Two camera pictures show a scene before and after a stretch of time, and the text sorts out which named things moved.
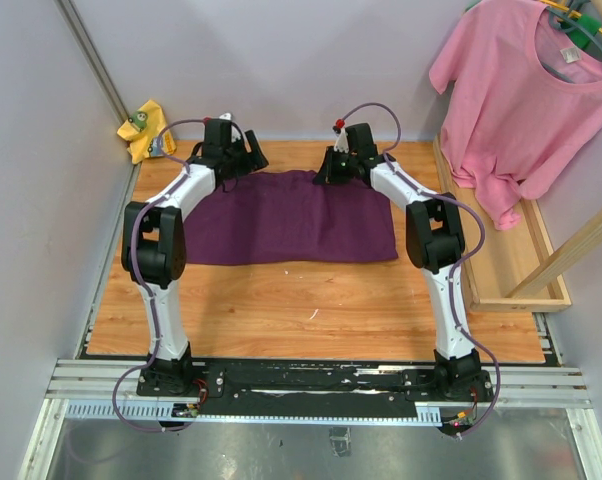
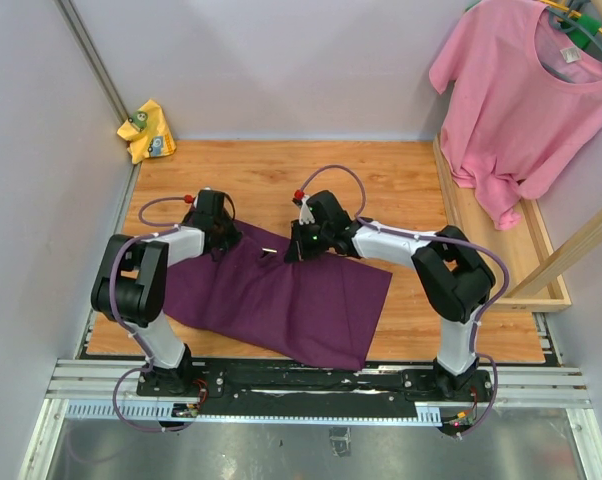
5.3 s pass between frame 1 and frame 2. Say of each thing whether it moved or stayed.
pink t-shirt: stayed
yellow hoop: stayed
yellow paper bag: stayed
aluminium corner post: stayed
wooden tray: stayed
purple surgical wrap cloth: moved
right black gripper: moved
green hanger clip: stayed
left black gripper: moved
